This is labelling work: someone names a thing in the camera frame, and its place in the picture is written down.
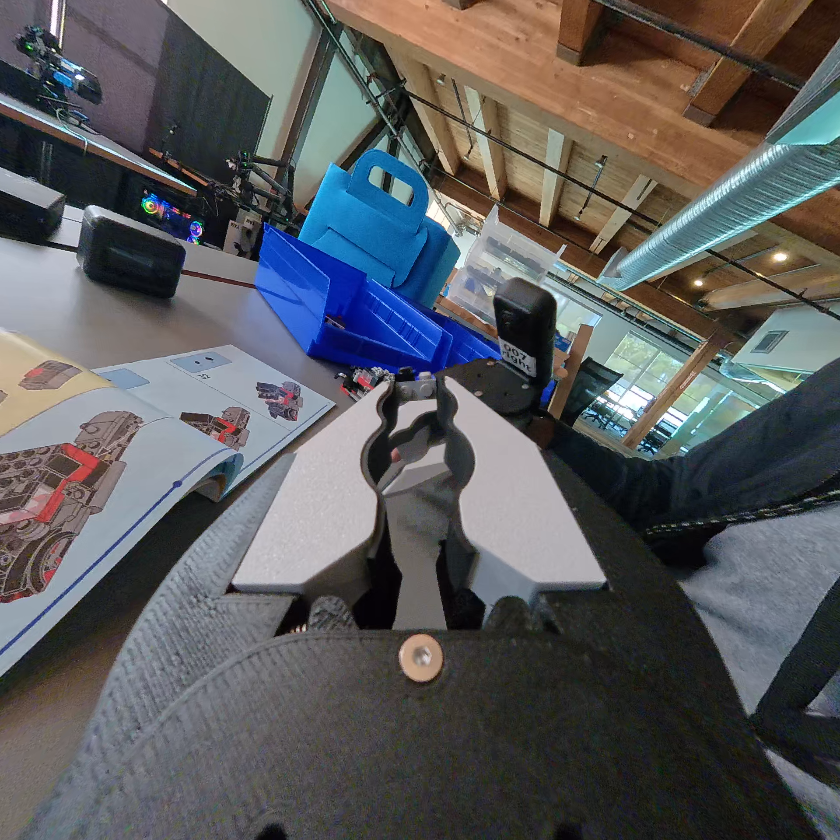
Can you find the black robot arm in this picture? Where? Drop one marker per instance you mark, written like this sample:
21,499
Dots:
256,184

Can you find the black power bank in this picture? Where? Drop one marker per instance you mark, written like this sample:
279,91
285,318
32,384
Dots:
26,210

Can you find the silver air duct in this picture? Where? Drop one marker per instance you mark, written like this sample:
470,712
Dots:
722,203

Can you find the grey toy brick assembly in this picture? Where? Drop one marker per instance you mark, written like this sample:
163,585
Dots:
420,388

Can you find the computer with rainbow fans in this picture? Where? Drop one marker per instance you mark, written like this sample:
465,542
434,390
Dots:
172,216

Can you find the clear plastic container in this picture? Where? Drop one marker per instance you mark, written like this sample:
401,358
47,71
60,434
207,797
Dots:
505,262

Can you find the dark hanging panel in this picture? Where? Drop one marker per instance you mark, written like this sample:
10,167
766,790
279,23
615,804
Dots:
197,98

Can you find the toy brick truck model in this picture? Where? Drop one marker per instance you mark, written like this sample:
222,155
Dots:
364,380

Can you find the robot arm with green lights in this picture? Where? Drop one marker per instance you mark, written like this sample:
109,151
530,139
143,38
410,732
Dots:
59,72

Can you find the thin metal ceiling pipe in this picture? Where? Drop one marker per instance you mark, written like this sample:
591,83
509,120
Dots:
525,157

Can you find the light blue felt bag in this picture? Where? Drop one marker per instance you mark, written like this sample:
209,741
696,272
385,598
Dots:
380,223

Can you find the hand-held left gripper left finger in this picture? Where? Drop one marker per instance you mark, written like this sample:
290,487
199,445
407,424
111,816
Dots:
308,518

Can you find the toy instruction booklet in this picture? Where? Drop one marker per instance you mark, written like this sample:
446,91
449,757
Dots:
98,459

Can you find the wooden background table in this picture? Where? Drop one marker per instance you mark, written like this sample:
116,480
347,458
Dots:
98,148

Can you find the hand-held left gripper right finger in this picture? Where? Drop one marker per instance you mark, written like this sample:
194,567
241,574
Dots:
531,518

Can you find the person's right hand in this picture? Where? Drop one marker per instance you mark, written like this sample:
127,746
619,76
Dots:
541,432

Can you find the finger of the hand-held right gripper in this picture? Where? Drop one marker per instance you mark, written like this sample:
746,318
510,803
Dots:
420,478

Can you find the person's black jacket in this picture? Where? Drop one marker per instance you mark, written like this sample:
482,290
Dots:
774,426

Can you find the person's grey shirt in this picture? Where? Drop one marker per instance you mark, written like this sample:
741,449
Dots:
754,590

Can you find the black office chair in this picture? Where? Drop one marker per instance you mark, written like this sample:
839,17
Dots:
590,390

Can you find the black rectangular device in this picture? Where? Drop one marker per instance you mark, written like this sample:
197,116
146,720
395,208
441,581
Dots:
131,253

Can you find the brown desk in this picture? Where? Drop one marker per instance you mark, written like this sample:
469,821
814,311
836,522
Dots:
229,315

